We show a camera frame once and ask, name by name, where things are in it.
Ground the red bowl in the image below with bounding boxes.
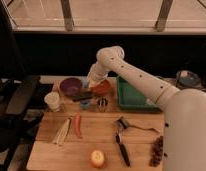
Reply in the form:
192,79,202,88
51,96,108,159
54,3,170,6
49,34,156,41
90,80,111,96

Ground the blue sponge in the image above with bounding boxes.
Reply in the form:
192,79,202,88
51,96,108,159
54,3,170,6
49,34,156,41
81,77,89,88

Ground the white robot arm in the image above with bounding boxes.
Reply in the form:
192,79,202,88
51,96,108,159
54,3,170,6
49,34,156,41
88,46,206,171

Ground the purple bowl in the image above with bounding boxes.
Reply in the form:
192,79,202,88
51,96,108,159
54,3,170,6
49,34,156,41
59,77,82,96

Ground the black rectangular block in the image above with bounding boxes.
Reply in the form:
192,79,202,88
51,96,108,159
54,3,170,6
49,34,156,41
72,93,92,102

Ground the orange carrot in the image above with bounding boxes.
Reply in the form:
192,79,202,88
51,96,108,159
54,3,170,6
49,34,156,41
74,114,82,139

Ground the green plastic tray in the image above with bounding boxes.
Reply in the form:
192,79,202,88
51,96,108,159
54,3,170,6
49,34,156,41
116,76,160,112

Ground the white plastic cup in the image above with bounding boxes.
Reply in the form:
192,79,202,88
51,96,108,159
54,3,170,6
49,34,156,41
44,92,60,112

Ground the yellow apple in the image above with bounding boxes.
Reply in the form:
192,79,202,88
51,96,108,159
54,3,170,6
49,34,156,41
90,150,105,168

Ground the black office chair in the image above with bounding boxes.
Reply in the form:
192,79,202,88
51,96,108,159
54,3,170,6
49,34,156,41
0,75,43,171

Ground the grey round device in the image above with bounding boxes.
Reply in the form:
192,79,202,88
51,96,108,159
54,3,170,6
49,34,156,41
176,70,201,88

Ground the bunch of red grapes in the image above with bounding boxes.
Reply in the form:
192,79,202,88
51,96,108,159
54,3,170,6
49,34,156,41
149,136,163,167

